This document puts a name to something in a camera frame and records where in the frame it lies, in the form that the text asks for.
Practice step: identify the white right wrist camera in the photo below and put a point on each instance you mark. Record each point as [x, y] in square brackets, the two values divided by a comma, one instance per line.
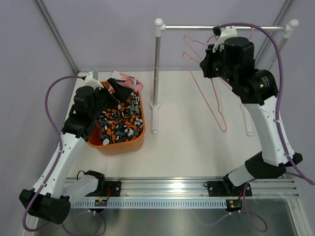
[223, 34]

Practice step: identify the pink navy patterned shorts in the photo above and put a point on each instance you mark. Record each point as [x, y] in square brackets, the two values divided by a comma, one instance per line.
[126, 81]

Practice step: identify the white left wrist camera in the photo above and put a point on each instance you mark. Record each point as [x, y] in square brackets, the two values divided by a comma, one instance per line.
[91, 79]

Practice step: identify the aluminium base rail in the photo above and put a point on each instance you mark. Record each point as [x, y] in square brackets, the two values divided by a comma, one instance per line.
[182, 193]

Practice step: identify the orange plastic basket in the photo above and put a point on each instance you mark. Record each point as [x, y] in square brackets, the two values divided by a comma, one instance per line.
[119, 148]

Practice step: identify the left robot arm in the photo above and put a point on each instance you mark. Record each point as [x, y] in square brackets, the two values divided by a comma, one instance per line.
[49, 199]

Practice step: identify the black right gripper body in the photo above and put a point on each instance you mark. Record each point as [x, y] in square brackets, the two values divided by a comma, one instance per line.
[225, 72]

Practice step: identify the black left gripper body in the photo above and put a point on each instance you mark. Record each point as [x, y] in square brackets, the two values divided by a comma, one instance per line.
[105, 100]

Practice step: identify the silver clothes rack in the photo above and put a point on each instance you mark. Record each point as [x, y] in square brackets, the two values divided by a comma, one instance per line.
[160, 27]

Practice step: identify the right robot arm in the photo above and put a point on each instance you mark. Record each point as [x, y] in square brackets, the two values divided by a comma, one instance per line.
[233, 62]

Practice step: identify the black orange patterned shorts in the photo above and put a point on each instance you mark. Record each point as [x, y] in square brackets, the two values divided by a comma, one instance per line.
[124, 123]

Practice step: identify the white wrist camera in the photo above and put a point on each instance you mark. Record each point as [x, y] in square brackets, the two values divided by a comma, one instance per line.
[91, 79]
[223, 34]

